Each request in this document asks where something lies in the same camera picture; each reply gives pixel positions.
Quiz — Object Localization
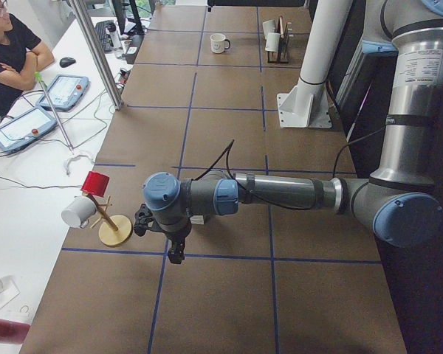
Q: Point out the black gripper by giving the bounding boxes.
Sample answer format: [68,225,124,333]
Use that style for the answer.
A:
[159,220,192,264]

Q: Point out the white enamel mug black handle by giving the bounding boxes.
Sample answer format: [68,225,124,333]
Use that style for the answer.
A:
[210,33,231,54]

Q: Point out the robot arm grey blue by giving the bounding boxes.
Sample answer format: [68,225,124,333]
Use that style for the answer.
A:
[134,1,443,264]

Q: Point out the white cup on stand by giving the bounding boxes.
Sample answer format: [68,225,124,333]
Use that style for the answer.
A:
[61,195,97,228]

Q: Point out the red cup on stand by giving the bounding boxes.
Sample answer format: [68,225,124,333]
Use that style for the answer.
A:
[80,171,109,197]

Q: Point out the wooden mug tree stand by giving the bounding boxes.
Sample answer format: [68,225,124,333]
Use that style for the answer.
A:
[82,192,133,247]

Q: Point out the white curved plastic part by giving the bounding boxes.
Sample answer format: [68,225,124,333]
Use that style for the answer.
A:
[63,150,95,176]

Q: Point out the teach pendant near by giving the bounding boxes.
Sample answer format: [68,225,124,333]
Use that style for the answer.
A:
[0,107,57,152]

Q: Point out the teach pendant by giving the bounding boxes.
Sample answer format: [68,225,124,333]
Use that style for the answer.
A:
[47,74,89,111]
[0,107,57,152]

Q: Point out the teach pendant far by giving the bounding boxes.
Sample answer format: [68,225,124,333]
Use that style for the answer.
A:
[47,74,89,111]

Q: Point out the black box white label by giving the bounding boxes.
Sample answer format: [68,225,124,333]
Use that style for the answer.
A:
[123,35,144,64]

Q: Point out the black computer mouse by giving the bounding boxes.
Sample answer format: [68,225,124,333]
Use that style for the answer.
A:
[59,57,76,68]

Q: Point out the clear water bottle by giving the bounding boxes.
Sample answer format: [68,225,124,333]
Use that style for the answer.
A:
[106,23,123,59]

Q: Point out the metal rod green tip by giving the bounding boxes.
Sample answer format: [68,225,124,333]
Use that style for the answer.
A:
[34,71,74,152]

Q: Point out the black monitor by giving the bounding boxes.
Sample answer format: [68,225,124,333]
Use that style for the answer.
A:
[111,0,145,36]

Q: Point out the white mug on rack front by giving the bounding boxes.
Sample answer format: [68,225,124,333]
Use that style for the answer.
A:
[264,32,281,52]

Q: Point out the white mug on rack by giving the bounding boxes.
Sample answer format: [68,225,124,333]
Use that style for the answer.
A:
[264,32,281,52]
[262,20,276,37]

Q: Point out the black keyboard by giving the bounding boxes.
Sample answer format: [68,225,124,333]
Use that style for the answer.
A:
[95,20,114,53]

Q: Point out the white mug on rack rear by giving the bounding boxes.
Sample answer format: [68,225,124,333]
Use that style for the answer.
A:
[262,20,276,37]

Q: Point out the person in black shirt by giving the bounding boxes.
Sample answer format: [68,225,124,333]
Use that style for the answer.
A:
[0,1,55,117]

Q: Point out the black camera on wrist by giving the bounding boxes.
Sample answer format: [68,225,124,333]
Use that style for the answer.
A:
[133,204,161,237]

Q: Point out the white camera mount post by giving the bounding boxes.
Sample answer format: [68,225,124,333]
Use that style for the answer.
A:
[277,0,353,128]

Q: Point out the black wire mug rack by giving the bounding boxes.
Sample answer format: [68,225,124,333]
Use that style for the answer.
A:
[265,15,293,64]

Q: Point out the aluminium frame post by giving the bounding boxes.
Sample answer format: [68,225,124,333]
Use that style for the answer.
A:
[69,0,123,111]

